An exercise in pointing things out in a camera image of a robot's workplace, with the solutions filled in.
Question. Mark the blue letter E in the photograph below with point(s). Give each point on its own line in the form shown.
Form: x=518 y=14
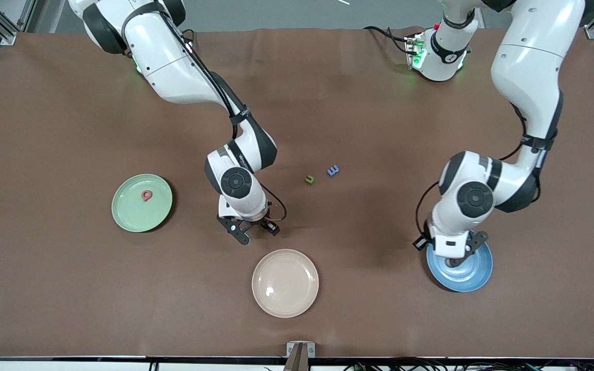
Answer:
x=332 y=170

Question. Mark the red letter Q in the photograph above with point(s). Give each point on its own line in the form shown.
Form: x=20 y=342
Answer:
x=146 y=195

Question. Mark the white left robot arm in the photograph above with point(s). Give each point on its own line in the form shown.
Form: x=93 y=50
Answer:
x=529 y=67

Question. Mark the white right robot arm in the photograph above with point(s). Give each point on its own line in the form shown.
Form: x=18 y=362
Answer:
x=173 y=67

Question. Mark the blue plate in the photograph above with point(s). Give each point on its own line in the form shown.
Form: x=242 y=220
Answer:
x=462 y=281

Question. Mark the beige plate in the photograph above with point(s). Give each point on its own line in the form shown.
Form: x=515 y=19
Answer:
x=285 y=283

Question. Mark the green plate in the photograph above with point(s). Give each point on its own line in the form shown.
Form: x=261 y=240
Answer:
x=124 y=198

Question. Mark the brown table cover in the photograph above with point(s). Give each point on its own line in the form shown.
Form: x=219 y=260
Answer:
x=70 y=309

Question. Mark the grey metal mount bracket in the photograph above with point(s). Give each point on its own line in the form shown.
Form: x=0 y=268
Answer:
x=311 y=349

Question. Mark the tan camera pole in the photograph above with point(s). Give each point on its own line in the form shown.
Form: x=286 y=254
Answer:
x=297 y=360

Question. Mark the white table edge rail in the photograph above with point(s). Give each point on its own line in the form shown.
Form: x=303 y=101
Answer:
x=70 y=367

